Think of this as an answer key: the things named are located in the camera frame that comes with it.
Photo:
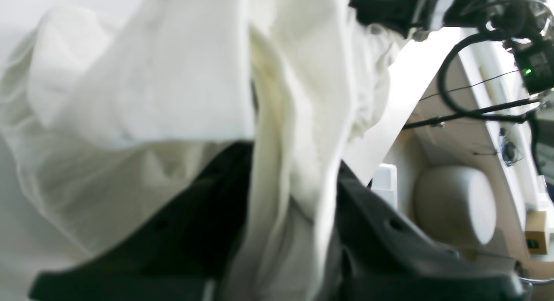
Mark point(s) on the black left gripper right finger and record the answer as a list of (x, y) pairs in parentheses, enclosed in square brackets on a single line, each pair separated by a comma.
[(386, 258)]

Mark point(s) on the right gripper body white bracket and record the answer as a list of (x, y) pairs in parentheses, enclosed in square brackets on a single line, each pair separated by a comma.
[(406, 17)]

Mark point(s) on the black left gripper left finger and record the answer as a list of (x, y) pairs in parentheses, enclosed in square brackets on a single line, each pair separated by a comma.
[(180, 254)]

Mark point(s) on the white t-shirt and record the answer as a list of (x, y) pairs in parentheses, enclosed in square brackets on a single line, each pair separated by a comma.
[(108, 123)]

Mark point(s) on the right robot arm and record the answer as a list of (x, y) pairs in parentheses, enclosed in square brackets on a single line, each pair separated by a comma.
[(513, 36)]

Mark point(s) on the small cardboard box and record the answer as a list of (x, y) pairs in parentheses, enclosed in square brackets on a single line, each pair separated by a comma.
[(537, 234)]

